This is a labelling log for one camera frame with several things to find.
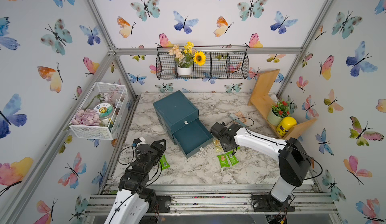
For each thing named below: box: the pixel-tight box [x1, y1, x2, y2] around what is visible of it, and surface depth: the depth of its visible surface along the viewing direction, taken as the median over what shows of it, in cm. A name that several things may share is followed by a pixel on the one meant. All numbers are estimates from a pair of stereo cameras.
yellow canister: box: [276, 116, 298, 137], surface depth 86 cm
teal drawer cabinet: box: [152, 90, 214, 159], surface depth 86 cm
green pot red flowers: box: [266, 100, 291, 127], surface depth 89 cm
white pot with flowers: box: [168, 41, 208, 76], surface depth 86 cm
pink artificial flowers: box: [70, 108, 102, 127], surface depth 61 cm
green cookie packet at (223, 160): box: [216, 153, 231, 169], surface depth 89 cm
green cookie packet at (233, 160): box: [226, 150, 240, 166], surface depth 88 cm
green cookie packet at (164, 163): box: [159, 154, 171, 170], surface depth 88 cm
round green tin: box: [93, 102, 115, 120], surface depth 67 cm
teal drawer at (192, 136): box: [172, 118, 214, 159], surface depth 87 cm
